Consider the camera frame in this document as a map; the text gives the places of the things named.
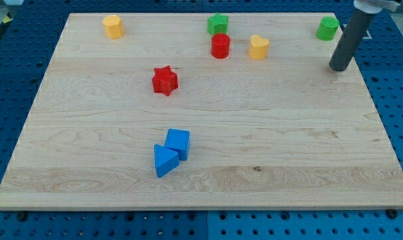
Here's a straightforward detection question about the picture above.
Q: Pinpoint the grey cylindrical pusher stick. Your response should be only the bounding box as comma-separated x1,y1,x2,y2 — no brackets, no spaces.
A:
328,9,375,72

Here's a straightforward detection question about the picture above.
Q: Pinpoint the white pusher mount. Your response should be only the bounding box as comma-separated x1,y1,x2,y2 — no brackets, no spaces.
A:
354,0,400,14

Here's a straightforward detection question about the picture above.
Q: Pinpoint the blue triangle block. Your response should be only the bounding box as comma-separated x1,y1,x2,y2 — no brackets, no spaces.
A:
154,145,179,178

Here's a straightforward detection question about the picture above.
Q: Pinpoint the wooden board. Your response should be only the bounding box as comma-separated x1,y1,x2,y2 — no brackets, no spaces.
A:
0,13,403,211

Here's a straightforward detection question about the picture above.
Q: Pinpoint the green cylinder block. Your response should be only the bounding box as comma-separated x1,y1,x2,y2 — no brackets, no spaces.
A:
316,17,340,41

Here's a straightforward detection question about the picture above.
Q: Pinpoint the yellow heart block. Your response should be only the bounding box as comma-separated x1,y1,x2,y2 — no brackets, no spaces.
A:
248,35,270,60

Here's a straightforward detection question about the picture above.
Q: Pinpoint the red cylinder block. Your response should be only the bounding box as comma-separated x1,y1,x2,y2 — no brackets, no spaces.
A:
211,33,231,59

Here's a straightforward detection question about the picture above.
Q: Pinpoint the green star block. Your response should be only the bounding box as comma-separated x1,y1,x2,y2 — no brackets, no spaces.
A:
207,13,229,35

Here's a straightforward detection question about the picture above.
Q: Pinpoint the red star block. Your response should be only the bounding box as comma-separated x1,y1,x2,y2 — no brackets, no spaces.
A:
152,65,178,96

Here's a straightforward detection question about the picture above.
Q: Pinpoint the blue cube block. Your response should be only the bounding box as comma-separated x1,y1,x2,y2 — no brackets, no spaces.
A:
164,129,190,161

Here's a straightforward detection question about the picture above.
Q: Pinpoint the yellow hexagon block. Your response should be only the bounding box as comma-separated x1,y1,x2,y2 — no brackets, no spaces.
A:
102,15,125,39

